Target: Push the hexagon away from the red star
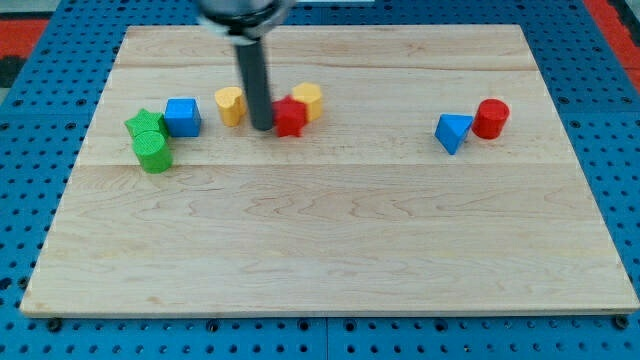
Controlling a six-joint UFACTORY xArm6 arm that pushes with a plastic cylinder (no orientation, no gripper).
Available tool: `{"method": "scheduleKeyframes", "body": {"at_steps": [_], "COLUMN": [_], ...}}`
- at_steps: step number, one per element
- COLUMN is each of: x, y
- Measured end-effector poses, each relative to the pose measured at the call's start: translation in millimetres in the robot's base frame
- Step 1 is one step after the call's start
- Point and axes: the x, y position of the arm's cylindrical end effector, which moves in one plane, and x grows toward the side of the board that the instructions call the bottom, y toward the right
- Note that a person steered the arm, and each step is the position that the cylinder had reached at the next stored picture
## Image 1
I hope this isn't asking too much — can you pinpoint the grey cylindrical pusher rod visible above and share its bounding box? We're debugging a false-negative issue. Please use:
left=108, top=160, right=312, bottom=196
left=234, top=38, right=273, bottom=131

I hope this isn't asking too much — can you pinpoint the yellow hexagon block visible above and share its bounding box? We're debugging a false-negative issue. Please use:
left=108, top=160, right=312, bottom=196
left=291, top=82, right=323, bottom=122

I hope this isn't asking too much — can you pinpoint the red star block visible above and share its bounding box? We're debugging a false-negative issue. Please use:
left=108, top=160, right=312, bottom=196
left=272, top=96, right=307, bottom=137

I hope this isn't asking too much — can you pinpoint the green star block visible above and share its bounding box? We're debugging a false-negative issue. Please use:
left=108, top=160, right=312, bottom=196
left=124, top=108, right=169, bottom=139

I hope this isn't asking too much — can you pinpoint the yellow heart block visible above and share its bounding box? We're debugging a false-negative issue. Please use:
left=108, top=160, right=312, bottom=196
left=214, top=86, right=247, bottom=127

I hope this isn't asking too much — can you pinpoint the blue cube block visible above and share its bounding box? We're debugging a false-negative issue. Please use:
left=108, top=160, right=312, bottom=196
left=164, top=98, right=201, bottom=137

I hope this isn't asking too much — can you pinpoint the green cylinder block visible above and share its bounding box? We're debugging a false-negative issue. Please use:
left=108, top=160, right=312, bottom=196
left=132, top=131, right=173, bottom=174

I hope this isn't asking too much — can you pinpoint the light wooden board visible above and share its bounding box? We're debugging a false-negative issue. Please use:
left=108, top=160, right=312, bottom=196
left=21, top=25, right=639, bottom=319

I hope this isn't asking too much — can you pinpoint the blue triangle block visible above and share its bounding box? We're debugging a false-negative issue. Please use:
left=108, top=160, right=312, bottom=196
left=434, top=114, right=473, bottom=155

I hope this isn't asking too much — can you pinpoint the red cylinder block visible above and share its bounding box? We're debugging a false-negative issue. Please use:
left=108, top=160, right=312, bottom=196
left=471, top=98, right=510, bottom=140

